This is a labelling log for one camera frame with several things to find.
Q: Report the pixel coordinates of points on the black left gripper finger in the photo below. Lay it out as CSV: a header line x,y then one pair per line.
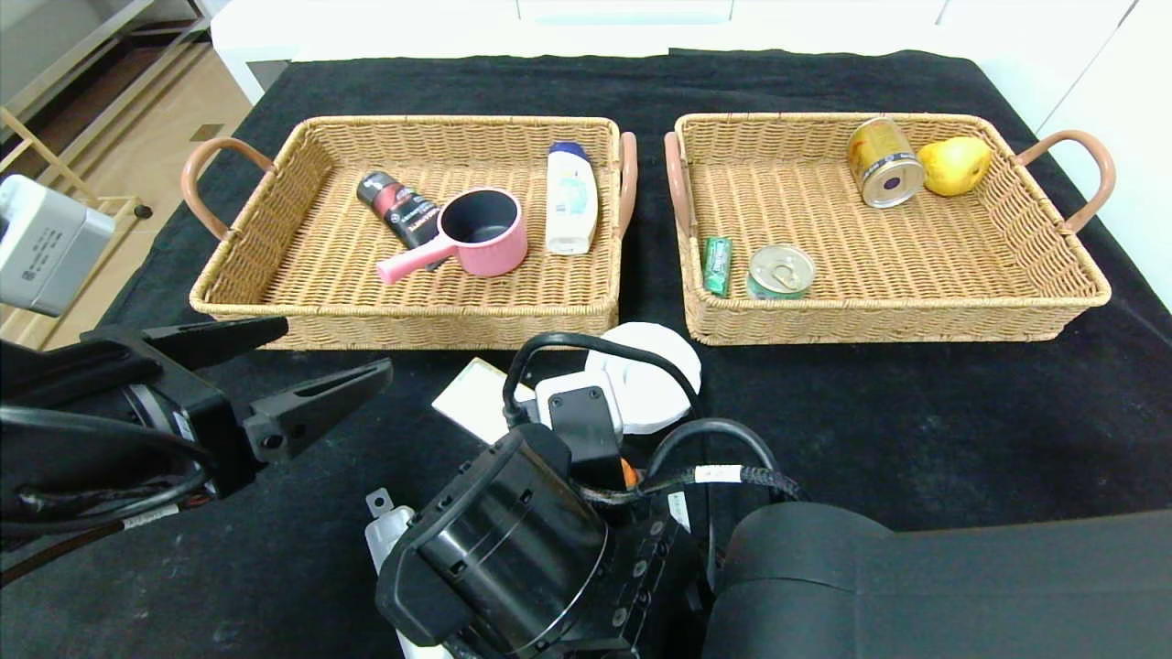
x,y
265,432
215,340

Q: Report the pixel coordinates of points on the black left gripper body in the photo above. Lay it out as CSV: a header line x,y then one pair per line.
x,y
209,428

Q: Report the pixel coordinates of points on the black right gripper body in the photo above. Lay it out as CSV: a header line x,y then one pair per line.
x,y
678,511

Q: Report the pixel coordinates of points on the orange fruit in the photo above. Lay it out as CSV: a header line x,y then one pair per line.
x,y
629,471

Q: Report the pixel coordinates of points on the white plastic bowl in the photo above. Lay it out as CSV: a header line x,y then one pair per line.
x,y
659,384

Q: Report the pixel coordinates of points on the green chewing gum pack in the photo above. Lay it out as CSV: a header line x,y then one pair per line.
x,y
717,265

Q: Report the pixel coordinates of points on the small pull-tab tin can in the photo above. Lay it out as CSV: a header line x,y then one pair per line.
x,y
780,273

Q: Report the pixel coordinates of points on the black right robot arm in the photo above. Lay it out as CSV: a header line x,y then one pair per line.
x,y
916,586

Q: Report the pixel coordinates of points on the translucent white toothbrush case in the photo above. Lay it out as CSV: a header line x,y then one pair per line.
x,y
389,531

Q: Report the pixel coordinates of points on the wooden rack on wheels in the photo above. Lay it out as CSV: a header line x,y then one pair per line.
x,y
124,202

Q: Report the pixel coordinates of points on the cream rectangular box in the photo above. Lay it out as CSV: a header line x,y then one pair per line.
x,y
467,398

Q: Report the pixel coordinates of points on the black red tube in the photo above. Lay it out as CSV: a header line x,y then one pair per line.
x,y
398,210

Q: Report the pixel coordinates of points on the pink saucepan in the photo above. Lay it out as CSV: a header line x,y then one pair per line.
x,y
499,256

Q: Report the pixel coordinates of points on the white bottle blue cap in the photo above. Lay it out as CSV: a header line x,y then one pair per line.
x,y
571,201

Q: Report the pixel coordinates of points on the grey shelf unit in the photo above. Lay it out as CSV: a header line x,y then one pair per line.
x,y
55,46

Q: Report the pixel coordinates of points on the black tablecloth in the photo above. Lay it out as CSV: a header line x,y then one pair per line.
x,y
458,87

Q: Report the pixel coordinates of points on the gold drink can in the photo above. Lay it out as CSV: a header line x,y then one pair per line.
x,y
879,157

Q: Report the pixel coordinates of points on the yellow pear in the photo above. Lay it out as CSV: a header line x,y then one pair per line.
x,y
957,167

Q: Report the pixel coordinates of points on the black left camera bracket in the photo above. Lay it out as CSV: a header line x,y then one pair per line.
x,y
55,366

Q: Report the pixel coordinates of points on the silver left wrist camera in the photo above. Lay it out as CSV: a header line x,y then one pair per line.
x,y
55,247

